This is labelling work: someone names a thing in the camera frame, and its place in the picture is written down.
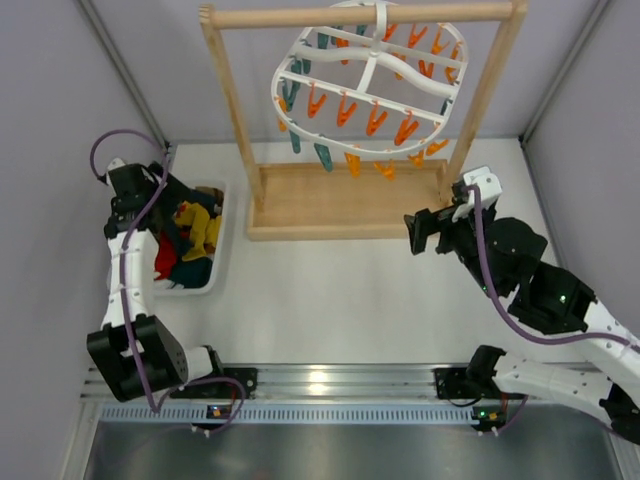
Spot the red sock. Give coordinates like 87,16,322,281
154,235,178,281

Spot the olive yellow sock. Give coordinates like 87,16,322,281
174,202,222,262

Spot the white plastic basket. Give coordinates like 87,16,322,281
149,178,229,297

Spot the dark navy sock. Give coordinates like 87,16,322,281
152,199,192,257

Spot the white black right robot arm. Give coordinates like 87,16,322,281
404,187,639,444

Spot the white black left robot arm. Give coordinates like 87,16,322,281
86,158,224,402

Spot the wooden hanger rack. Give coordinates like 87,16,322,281
199,1,528,241

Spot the pile of socks in basket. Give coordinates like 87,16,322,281
152,185,225,291

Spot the white round clip hanger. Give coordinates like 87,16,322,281
270,1,469,179

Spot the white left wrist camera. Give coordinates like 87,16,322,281
104,157,128,187

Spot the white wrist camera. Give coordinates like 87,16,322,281
104,157,128,187
452,166,503,222

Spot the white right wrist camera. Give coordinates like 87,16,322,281
452,166,503,222

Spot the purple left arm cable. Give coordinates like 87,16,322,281
88,128,246,436

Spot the aluminium mounting rail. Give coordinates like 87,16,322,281
79,362,626,404

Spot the white slotted cable duct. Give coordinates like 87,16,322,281
100,402,479,425

